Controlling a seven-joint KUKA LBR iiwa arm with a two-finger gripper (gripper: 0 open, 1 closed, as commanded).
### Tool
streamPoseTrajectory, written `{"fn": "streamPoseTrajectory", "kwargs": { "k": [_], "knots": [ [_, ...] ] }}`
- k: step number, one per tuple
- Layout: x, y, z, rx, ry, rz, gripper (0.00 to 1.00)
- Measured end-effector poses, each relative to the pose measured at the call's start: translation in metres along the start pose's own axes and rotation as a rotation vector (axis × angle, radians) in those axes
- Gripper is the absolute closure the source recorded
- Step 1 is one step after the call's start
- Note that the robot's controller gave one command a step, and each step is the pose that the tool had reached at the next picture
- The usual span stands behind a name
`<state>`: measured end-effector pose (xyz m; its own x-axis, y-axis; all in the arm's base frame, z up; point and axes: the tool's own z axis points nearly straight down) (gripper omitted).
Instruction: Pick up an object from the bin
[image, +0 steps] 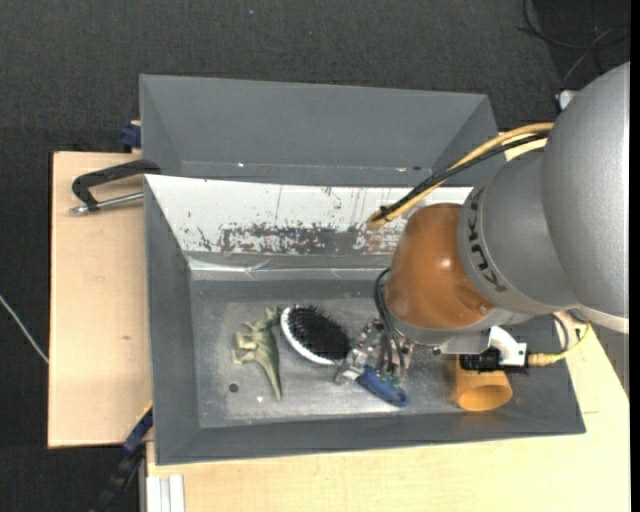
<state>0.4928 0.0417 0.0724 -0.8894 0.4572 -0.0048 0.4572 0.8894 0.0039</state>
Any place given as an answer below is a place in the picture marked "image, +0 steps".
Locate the black cylinder on white bracket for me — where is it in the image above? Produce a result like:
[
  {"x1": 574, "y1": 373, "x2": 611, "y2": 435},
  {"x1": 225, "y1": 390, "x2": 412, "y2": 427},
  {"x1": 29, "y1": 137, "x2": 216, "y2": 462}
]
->
[{"x1": 458, "y1": 325, "x2": 530, "y2": 374}]

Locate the grey metal bin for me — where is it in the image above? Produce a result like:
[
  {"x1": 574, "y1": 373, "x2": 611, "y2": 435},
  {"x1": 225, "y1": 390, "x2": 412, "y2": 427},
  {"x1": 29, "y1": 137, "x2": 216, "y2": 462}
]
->
[{"x1": 137, "y1": 73, "x2": 587, "y2": 466}]

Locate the blue-handled black bristle hairbrush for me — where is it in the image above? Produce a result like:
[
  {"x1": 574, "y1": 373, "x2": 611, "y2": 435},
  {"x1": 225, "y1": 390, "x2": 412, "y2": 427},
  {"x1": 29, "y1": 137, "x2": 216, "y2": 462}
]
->
[{"x1": 279, "y1": 303, "x2": 410, "y2": 408}]

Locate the green toy dinosaur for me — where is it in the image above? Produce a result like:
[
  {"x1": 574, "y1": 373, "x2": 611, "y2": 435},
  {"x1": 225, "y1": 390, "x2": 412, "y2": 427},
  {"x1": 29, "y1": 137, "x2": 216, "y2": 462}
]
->
[{"x1": 230, "y1": 305, "x2": 285, "y2": 403}]

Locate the pale brown cardboard board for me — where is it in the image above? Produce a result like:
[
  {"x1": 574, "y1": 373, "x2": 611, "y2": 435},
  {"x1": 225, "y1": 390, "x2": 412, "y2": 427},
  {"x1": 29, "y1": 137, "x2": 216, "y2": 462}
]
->
[{"x1": 47, "y1": 150, "x2": 154, "y2": 449}]

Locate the orange plastic cup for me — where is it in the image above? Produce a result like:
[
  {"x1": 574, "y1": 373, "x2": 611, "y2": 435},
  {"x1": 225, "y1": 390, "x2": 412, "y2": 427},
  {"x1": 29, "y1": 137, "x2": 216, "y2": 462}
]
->
[{"x1": 453, "y1": 355, "x2": 515, "y2": 413}]

